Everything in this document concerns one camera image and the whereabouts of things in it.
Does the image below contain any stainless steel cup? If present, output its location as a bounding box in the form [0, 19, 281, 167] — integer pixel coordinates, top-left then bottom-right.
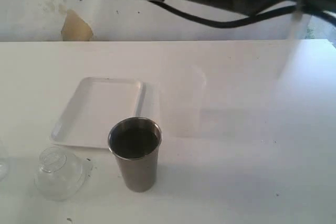
[108, 117, 162, 193]

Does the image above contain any clear glass with coins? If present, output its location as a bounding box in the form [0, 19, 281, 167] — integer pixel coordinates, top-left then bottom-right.
[0, 141, 10, 181]

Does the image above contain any translucent plastic container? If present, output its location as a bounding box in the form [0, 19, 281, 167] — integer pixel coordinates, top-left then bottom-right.
[159, 65, 206, 137]

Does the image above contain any white rectangular tray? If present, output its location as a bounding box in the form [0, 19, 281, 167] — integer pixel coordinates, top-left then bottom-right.
[49, 77, 145, 149]

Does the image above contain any clear plastic dome lid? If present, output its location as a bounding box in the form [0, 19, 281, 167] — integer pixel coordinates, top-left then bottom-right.
[34, 147, 93, 201]

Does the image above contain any black cable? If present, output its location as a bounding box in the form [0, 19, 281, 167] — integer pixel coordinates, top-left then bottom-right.
[149, 0, 336, 29]

